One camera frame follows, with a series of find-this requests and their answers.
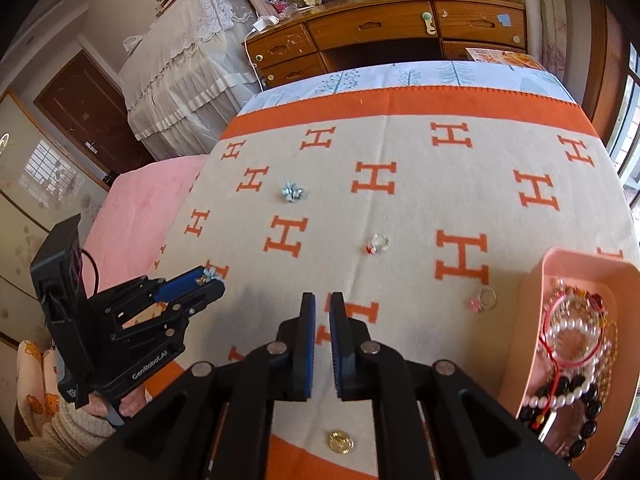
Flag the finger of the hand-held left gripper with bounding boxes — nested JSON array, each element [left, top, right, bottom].
[[89, 267, 217, 322], [111, 281, 226, 347]]

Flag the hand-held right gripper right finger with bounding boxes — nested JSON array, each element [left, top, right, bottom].
[[329, 291, 578, 480]]

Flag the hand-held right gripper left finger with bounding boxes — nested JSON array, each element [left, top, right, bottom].
[[65, 292, 317, 480]]

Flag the pink box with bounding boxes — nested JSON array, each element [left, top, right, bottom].
[[497, 246, 640, 480]]

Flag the red string bracelet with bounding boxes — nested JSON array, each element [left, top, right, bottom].
[[539, 292, 608, 366]]

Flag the white pearl bracelet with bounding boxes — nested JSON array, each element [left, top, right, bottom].
[[522, 280, 608, 411]]

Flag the black bead bracelet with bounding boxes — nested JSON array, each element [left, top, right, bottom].
[[517, 375, 603, 466]]

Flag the person's left forearm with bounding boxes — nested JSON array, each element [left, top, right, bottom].
[[47, 400, 118, 461]]

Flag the person's left hand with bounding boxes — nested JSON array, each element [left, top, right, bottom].
[[121, 385, 152, 419]]

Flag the bear print cloth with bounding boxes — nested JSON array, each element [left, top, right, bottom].
[[15, 340, 61, 436]]

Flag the pink bed sheet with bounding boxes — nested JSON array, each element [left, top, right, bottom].
[[82, 155, 208, 311]]

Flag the gold round brooch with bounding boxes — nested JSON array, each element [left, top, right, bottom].
[[327, 430, 355, 453]]

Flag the brown wooden door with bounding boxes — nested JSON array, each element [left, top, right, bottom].
[[34, 49, 156, 176]]

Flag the lace covered piano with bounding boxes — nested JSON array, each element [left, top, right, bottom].
[[117, 0, 261, 161]]

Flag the tree print bed sheet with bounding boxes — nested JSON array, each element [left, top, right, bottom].
[[240, 60, 578, 113]]

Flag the wooden desk with drawers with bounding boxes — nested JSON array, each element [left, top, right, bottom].
[[245, 0, 528, 92]]

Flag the orange magazine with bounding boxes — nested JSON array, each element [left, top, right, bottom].
[[465, 47, 546, 71]]

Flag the metal window grille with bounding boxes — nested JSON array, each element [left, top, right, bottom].
[[607, 45, 640, 181]]

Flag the pale floral curtain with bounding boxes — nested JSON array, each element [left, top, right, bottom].
[[520, 0, 601, 106]]

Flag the black cable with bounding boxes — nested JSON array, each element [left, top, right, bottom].
[[81, 249, 101, 302]]

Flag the pink stone ring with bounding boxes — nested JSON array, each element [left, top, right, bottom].
[[469, 287, 497, 312]]

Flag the white charger with cable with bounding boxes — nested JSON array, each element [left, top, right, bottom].
[[244, 14, 281, 93]]

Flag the wooden window frame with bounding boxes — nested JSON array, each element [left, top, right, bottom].
[[582, 0, 631, 146]]

